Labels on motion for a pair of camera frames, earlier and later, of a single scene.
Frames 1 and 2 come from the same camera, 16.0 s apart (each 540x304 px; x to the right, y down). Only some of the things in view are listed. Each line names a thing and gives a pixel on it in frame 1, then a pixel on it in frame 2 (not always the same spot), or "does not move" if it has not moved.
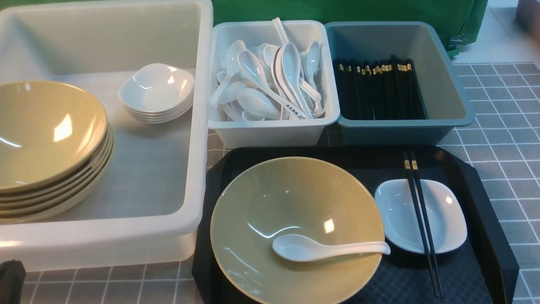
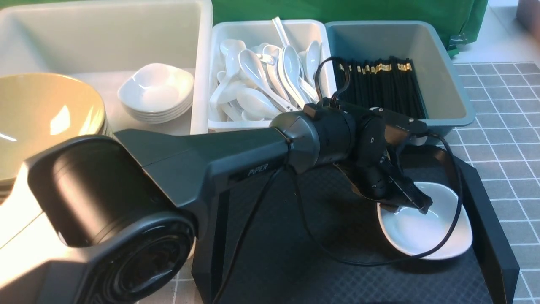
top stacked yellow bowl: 48,132 does not move
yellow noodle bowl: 325,201 to 39,112
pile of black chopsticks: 387,89 does not move
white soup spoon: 298,248 to 231,48
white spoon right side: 313,58 does not move
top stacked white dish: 158,88 does not move
